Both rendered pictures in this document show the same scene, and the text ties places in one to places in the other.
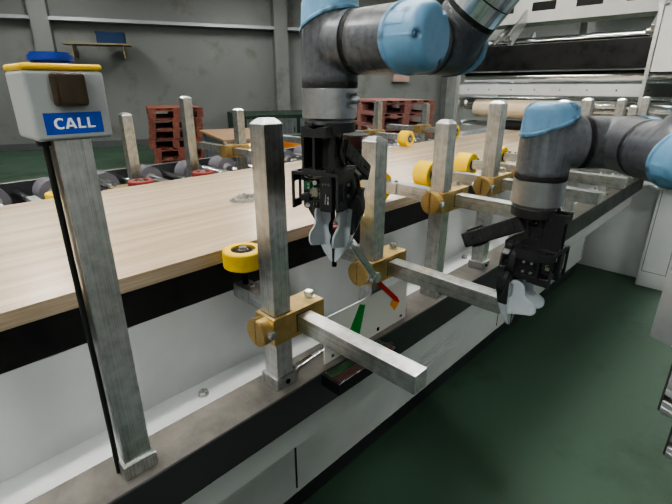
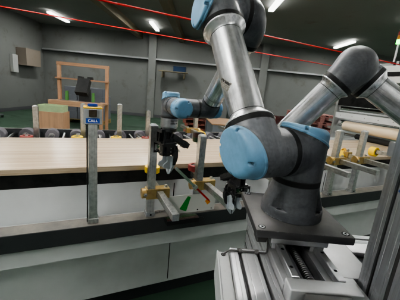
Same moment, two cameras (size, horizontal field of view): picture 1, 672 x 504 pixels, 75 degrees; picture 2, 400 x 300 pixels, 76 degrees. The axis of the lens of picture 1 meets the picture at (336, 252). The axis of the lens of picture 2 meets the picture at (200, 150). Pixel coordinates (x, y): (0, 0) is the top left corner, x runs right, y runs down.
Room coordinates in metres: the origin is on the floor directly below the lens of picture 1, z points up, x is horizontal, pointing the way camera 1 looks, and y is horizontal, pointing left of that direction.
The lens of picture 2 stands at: (-0.35, -0.52, 1.33)
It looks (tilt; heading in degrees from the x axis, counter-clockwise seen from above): 13 degrees down; 21
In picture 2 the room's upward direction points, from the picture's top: 5 degrees clockwise
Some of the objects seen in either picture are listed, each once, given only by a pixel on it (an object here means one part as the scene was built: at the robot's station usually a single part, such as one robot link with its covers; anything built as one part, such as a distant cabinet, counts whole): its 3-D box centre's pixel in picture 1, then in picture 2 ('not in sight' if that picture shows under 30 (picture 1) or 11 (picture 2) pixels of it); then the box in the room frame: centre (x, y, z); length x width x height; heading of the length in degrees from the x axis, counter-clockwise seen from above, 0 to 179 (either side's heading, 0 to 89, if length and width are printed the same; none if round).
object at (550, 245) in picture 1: (534, 243); (237, 182); (0.66, -0.32, 0.96); 0.09 x 0.08 x 0.12; 46
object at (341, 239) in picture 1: (338, 237); (168, 165); (0.62, 0.00, 0.99); 0.06 x 0.03 x 0.09; 156
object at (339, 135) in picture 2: not in sight; (333, 164); (1.55, -0.77, 0.92); 0.04 x 0.04 x 0.48; 46
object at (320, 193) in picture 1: (327, 166); (166, 141); (0.62, 0.01, 1.09); 0.09 x 0.08 x 0.12; 156
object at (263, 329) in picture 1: (286, 318); (155, 191); (0.68, 0.09, 0.82); 0.14 x 0.06 x 0.05; 136
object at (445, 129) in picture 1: (437, 222); not in sight; (1.02, -0.25, 0.89); 0.04 x 0.04 x 0.48; 46
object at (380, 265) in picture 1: (376, 265); (201, 183); (0.86, -0.09, 0.85); 0.14 x 0.06 x 0.05; 136
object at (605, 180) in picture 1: (536, 171); (313, 162); (1.39, -0.64, 0.95); 0.50 x 0.04 x 0.04; 46
